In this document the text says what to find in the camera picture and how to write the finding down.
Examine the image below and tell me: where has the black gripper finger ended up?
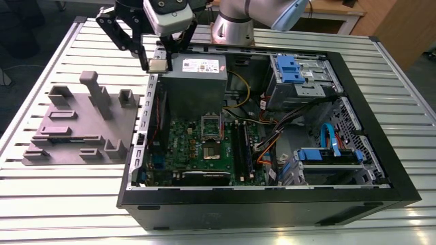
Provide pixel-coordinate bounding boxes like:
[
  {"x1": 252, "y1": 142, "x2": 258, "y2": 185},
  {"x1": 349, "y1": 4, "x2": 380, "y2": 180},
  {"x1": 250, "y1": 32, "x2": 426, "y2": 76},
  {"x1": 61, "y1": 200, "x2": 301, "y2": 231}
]
[
  {"x1": 158, "y1": 21, "x2": 198, "y2": 73},
  {"x1": 96, "y1": 7, "x2": 150, "y2": 74}
]

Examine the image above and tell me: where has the silver CPU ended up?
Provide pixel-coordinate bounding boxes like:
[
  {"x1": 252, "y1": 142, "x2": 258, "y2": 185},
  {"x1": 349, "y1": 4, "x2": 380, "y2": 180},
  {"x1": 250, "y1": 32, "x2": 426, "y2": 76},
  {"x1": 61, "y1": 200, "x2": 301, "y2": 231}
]
[{"x1": 148, "y1": 58, "x2": 168, "y2": 74}]

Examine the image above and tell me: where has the metal socket cover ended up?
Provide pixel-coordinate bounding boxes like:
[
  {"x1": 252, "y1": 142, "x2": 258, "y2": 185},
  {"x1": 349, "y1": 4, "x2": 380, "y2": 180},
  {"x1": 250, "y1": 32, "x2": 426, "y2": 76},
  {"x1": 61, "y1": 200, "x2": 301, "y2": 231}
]
[{"x1": 200, "y1": 112, "x2": 225, "y2": 141}]

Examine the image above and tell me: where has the CPU socket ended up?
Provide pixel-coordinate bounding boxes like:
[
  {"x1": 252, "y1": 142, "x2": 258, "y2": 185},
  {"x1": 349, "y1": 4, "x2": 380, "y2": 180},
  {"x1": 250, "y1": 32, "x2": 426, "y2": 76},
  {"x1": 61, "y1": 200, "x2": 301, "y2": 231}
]
[{"x1": 202, "y1": 141, "x2": 222, "y2": 161}]

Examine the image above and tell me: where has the grey power supply unit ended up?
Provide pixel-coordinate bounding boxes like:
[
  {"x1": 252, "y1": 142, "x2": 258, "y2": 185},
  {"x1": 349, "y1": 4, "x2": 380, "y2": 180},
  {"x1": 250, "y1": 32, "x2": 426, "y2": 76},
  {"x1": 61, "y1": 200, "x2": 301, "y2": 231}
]
[{"x1": 158, "y1": 53, "x2": 228, "y2": 120}]

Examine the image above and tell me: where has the green motherboard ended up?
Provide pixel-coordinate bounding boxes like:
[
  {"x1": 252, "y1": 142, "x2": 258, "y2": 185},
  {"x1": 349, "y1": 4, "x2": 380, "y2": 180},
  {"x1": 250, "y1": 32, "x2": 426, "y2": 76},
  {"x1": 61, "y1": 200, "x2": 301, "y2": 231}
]
[{"x1": 142, "y1": 112, "x2": 269, "y2": 187}]

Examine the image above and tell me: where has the grey parts rack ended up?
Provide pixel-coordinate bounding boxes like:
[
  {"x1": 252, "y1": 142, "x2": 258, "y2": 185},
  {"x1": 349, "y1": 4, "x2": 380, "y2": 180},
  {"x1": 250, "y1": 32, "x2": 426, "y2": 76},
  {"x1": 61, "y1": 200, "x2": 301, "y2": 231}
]
[{"x1": 20, "y1": 70, "x2": 142, "y2": 166}]

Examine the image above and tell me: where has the black RAM slot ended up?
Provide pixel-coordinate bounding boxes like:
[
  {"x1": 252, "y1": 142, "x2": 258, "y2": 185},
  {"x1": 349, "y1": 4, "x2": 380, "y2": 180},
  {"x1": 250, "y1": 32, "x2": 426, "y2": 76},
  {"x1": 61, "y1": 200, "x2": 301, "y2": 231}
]
[
  {"x1": 240, "y1": 121, "x2": 256, "y2": 179},
  {"x1": 230, "y1": 121, "x2": 242, "y2": 181}
]

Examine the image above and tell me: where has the tall grey drive cage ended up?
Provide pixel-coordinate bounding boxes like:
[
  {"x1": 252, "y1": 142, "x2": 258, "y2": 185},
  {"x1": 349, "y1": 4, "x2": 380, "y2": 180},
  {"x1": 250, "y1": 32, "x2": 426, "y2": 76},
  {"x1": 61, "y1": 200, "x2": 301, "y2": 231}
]
[{"x1": 264, "y1": 54, "x2": 344, "y2": 111}]

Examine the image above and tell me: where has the green RAM stick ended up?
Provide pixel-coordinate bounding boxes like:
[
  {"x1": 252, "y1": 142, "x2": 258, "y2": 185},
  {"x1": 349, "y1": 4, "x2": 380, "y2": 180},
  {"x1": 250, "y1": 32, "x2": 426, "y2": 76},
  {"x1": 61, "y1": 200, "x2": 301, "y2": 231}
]
[{"x1": 46, "y1": 137, "x2": 85, "y2": 143}]

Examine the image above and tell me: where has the black graphics card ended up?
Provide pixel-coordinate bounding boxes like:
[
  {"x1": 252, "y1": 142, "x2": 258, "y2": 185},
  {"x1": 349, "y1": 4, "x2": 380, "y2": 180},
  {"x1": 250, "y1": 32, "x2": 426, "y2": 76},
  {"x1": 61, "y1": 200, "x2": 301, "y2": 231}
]
[{"x1": 172, "y1": 169, "x2": 233, "y2": 187}]

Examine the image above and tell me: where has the hard disk in blue carrier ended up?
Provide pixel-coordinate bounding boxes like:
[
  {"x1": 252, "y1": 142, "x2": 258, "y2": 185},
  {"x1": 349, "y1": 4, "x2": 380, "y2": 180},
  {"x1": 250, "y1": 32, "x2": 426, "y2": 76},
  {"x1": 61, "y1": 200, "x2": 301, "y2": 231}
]
[{"x1": 294, "y1": 149, "x2": 364, "y2": 165}]

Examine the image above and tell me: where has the low grey disk bay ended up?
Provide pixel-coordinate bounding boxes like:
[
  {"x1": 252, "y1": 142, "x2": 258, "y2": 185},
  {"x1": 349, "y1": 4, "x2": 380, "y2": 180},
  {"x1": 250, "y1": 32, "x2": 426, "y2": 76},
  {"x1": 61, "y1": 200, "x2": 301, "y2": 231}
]
[{"x1": 277, "y1": 148, "x2": 390, "y2": 188}]

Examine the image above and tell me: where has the black PC case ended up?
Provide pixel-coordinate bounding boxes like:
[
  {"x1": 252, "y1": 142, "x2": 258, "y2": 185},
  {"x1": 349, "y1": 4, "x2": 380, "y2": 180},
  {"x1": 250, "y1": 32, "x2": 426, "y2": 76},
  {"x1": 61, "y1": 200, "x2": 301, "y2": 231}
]
[{"x1": 116, "y1": 40, "x2": 422, "y2": 232}]

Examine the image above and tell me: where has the wooden cabinet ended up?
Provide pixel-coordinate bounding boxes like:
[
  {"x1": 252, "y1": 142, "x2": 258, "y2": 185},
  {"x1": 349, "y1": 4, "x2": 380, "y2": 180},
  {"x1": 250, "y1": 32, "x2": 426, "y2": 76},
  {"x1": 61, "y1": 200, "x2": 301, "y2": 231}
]
[{"x1": 350, "y1": 0, "x2": 436, "y2": 70}]

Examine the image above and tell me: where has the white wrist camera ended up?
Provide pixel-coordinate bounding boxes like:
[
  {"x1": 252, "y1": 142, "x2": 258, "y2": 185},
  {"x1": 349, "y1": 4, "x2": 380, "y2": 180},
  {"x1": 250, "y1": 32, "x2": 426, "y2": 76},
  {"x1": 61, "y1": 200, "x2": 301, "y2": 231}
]
[{"x1": 141, "y1": 0, "x2": 196, "y2": 36}]

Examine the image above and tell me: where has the yellow wire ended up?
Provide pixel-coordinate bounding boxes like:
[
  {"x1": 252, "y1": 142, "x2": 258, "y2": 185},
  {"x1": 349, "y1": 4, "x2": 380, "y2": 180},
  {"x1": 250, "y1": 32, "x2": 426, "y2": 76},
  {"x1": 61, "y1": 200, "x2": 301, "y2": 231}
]
[{"x1": 224, "y1": 70, "x2": 252, "y2": 110}]

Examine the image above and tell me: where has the white and black wire bundle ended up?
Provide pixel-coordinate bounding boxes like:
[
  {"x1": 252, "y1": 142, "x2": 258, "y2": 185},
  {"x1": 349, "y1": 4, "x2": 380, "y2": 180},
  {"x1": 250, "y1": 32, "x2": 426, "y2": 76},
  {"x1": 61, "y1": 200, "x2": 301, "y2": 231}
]
[{"x1": 222, "y1": 107, "x2": 276, "y2": 126}]

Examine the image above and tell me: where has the blue plastic drive bracket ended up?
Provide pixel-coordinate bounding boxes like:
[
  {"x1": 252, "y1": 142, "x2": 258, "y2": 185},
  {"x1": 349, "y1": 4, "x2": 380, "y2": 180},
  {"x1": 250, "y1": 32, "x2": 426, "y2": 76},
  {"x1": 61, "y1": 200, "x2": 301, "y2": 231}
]
[{"x1": 276, "y1": 55, "x2": 306, "y2": 84}]

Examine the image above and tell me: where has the black cable bundle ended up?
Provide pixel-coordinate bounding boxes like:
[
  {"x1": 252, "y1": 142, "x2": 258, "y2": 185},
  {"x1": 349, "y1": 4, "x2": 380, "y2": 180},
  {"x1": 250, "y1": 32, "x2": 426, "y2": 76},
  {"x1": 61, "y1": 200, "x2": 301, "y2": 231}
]
[{"x1": 253, "y1": 96, "x2": 344, "y2": 151}]

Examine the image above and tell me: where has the orange wire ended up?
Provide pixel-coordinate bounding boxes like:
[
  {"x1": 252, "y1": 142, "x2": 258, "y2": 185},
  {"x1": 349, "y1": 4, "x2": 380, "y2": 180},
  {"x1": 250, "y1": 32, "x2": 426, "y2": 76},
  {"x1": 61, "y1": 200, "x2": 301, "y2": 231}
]
[{"x1": 253, "y1": 131, "x2": 285, "y2": 166}]

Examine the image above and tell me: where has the blue SATA wire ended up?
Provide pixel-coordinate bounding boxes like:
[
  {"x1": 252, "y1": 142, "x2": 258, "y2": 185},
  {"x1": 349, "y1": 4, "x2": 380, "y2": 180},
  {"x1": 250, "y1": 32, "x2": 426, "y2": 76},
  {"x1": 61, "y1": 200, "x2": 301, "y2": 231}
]
[{"x1": 320, "y1": 122, "x2": 341, "y2": 158}]

